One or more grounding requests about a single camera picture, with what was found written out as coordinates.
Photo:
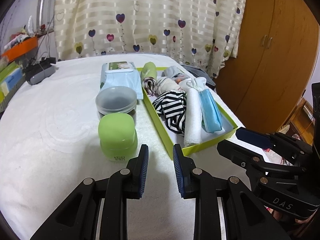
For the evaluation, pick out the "blue tissue box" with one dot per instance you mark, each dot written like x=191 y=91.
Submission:
x=12 y=81

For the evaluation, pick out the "light green flat box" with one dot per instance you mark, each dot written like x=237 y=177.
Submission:
x=6 y=71

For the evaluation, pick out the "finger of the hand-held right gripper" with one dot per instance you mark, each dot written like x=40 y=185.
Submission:
x=252 y=135
x=235 y=152

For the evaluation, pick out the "clear packet with red print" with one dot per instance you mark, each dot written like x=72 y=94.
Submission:
x=178 y=79

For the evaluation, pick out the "black and white striped cloth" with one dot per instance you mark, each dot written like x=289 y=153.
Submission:
x=172 y=110

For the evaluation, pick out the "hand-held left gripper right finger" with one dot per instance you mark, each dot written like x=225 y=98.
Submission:
x=178 y=175

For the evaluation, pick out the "lime green cardboard box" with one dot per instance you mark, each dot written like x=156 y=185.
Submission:
x=200 y=148

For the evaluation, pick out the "cream curtain with heart print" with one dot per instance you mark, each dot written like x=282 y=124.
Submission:
x=150 y=17

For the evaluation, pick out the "grey blue sock bundle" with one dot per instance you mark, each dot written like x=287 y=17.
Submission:
x=172 y=70

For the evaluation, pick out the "clear jar with grey lid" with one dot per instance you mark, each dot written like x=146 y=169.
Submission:
x=116 y=98

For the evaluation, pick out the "striped cream sock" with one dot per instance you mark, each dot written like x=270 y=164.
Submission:
x=166 y=86

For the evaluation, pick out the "wooden wardrobe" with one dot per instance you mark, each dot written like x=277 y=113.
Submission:
x=270 y=50

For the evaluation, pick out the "orange storage box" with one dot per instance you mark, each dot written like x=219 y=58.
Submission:
x=20 y=48

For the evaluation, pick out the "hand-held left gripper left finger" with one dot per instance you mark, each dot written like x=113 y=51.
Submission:
x=144 y=170

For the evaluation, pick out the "blue face mask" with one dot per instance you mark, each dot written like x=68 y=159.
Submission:
x=210 y=110

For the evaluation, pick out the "wooden cabinet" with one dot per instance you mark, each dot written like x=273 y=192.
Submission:
x=303 y=120

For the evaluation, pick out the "dark grey cloth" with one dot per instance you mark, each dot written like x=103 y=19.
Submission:
x=200 y=70

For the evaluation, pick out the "green jar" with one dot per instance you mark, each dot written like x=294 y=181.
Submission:
x=117 y=132

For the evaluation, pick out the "striped storage tray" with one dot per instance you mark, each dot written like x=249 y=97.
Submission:
x=12 y=96

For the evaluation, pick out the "black and grey headset device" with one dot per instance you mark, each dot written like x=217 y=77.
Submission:
x=38 y=73

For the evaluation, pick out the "window frame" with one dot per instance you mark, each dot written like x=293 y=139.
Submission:
x=45 y=5

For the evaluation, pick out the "light blue wet wipes pack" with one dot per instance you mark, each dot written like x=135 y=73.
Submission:
x=120 y=76

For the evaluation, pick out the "green towel with red trim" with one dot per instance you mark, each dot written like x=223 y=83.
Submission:
x=148 y=71

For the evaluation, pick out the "white towel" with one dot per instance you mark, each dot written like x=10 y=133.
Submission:
x=192 y=120

